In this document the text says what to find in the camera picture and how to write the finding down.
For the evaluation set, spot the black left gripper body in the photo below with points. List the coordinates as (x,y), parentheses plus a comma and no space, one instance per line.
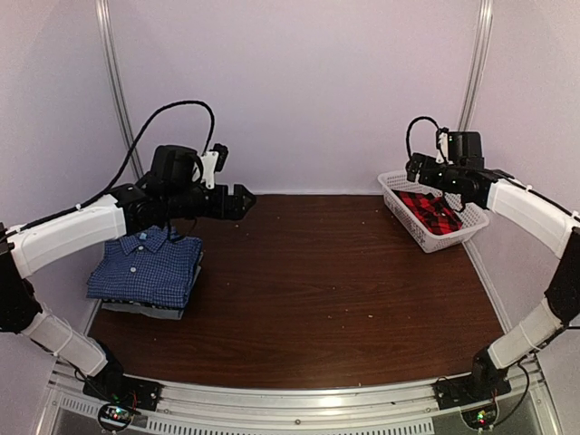
(183,204)

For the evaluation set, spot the left circuit board with LEDs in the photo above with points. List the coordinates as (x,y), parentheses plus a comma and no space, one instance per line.
(114,417)

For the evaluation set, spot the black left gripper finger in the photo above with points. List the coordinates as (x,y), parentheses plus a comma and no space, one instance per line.
(241,192)
(241,208)

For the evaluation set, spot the front aluminium frame rail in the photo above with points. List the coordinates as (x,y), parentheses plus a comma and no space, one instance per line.
(400,408)

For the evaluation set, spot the grey folded shirt underneath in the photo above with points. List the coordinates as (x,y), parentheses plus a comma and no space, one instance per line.
(154,311)

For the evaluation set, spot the left aluminium corner post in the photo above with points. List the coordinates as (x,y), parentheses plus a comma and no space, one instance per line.
(103,16)

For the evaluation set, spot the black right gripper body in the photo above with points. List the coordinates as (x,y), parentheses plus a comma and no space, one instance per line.
(447,181)

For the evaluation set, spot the white plastic basket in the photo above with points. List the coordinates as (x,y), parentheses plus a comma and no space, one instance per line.
(473,218)

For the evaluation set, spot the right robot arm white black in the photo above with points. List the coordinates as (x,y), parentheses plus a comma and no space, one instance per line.
(558,229)

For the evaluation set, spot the right circuit board with LEDs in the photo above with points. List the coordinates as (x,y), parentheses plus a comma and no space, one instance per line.
(480,418)

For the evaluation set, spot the right aluminium corner post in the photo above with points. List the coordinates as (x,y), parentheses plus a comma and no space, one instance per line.
(478,62)

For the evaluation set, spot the blue checked folded shirt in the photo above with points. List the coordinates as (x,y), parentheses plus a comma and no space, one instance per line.
(156,266)

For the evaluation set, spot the circuit board with leds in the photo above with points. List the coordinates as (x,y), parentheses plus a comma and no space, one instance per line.
(480,418)
(114,417)

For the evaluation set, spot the red black plaid shirt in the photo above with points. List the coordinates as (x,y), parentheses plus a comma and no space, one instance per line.
(435,213)

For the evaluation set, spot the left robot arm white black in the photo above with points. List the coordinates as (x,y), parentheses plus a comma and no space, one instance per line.
(179,184)

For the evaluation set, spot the aluminium corner post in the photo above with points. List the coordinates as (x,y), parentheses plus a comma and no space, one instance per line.
(103,16)
(478,62)

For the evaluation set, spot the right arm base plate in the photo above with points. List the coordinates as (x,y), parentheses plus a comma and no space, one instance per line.
(462,391)

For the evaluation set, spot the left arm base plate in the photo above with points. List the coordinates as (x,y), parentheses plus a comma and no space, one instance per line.
(134,393)

